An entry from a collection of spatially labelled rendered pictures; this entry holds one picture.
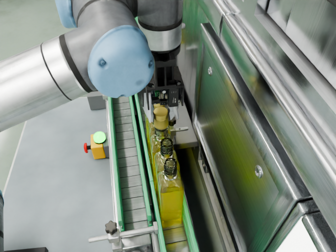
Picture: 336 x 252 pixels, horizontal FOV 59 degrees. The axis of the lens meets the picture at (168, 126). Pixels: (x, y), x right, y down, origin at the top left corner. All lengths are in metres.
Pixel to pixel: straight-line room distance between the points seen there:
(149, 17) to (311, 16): 0.23
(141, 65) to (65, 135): 0.97
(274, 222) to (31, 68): 0.40
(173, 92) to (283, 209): 0.27
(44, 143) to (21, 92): 0.92
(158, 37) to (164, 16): 0.04
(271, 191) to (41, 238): 0.76
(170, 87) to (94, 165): 0.67
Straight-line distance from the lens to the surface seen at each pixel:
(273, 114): 0.45
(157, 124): 0.69
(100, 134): 1.10
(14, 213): 1.14
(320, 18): 0.42
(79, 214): 1.05
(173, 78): 0.55
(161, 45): 0.51
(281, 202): 0.46
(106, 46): 0.32
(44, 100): 0.37
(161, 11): 0.48
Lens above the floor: 1.66
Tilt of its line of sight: 47 degrees down
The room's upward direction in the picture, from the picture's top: straight up
